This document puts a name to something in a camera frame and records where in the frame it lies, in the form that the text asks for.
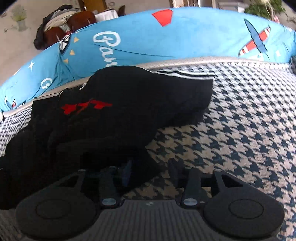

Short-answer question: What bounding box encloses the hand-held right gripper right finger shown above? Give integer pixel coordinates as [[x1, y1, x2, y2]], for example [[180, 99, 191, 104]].
[[168, 158, 243, 208]]

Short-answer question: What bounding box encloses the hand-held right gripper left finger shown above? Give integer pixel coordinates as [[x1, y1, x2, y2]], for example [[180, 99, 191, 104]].
[[55, 160, 134, 208]]

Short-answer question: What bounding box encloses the black shirt with red print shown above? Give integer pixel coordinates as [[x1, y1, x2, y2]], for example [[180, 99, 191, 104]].
[[0, 65, 214, 209]]

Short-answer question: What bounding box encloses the houndstooth sofa seat cushion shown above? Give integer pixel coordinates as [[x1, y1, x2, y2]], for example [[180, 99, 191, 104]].
[[0, 57, 296, 241]]

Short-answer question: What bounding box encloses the blue printed sofa cover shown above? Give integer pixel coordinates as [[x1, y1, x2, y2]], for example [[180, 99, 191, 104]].
[[0, 7, 296, 114]]

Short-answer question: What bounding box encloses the table with white tablecloth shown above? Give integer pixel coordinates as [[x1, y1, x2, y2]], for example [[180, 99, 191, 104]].
[[95, 9, 119, 22]]

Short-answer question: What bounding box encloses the dark jacket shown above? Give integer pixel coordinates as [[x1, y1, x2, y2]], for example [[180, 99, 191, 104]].
[[33, 22, 50, 50]]

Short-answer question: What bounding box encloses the grey white garment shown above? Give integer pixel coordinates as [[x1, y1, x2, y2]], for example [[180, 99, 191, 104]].
[[43, 6, 81, 32]]

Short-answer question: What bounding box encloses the leafy potted plant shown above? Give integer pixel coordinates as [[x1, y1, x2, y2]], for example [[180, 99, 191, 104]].
[[244, 0, 287, 20]]

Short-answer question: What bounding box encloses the brown wooden frame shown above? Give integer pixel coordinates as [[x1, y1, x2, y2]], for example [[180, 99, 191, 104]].
[[77, 0, 105, 12]]

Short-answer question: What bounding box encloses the flower wall sticker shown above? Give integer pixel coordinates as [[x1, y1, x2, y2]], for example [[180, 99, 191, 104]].
[[10, 5, 31, 32]]

